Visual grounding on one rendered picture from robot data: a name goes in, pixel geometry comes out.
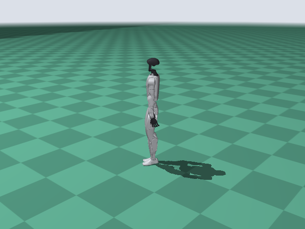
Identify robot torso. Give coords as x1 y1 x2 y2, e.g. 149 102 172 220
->
146 73 160 115

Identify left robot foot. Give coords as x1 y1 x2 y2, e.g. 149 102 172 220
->
142 158 159 166

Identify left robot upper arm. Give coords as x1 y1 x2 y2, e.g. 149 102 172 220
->
147 78 155 100

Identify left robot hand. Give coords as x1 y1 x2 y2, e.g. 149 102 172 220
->
150 114 159 127

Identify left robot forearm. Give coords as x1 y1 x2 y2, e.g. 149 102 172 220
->
148 97 154 118

